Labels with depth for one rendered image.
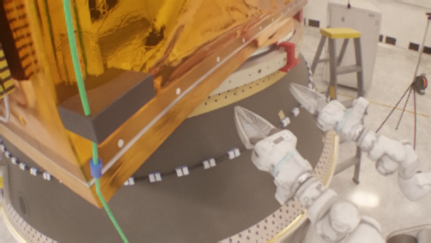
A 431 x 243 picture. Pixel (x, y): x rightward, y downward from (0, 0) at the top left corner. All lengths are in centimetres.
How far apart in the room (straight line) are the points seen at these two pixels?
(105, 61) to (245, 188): 69
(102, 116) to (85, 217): 70
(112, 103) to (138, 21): 11
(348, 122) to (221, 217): 48
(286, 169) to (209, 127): 33
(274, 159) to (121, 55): 37
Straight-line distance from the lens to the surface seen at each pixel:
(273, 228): 100
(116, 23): 30
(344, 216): 50
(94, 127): 25
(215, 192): 85
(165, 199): 82
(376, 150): 71
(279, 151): 56
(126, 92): 27
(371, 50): 456
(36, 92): 32
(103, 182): 39
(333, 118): 72
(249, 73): 81
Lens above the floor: 203
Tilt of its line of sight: 34 degrees down
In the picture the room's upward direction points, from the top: 3 degrees counter-clockwise
